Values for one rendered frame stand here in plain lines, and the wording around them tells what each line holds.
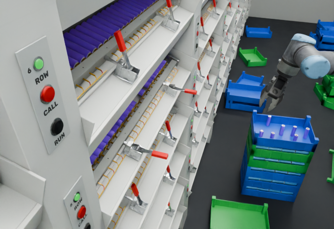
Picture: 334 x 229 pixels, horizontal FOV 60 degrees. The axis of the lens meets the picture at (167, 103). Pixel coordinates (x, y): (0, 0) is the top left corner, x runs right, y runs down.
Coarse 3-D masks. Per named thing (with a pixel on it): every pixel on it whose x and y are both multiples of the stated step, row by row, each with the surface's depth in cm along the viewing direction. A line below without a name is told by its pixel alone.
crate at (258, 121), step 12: (252, 120) 157; (264, 120) 162; (276, 120) 161; (288, 120) 159; (300, 120) 158; (252, 132) 152; (264, 132) 156; (276, 132) 156; (288, 132) 156; (300, 132) 156; (312, 132) 149; (252, 144) 148; (264, 144) 147; (276, 144) 145; (288, 144) 144; (300, 144) 143; (312, 144) 141
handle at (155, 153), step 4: (136, 148) 64; (140, 148) 64; (140, 152) 64; (144, 152) 63; (148, 152) 63; (152, 152) 63; (156, 152) 63; (160, 152) 63; (156, 156) 63; (160, 156) 62; (164, 156) 62
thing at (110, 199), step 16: (176, 64) 96; (192, 64) 96; (176, 80) 92; (144, 96) 81; (176, 96) 86; (160, 112) 78; (144, 128) 72; (160, 128) 74; (144, 144) 68; (128, 160) 63; (128, 176) 61; (112, 192) 57; (112, 208) 54
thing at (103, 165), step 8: (168, 64) 92; (168, 72) 89; (176, 72) 93; (160, 80) 84; (152, 88) 81; (152, 96) 78; (160, 96) 81; (144, 104) 75; (136, 112) 72; (144, 112) 75; (152, 112) 76; (136, 120) 70; (128, 128) 67; (120, 136) 64; (128, 136) 67; (112, 144) 62; (120, 144) 63; (112, 152) 61; (104, 160) 59; (112, 160) 61; (96, 168) 57; (104, 168) 57; (96, 176) 55; (112, 176) 58; (96, 184) 56
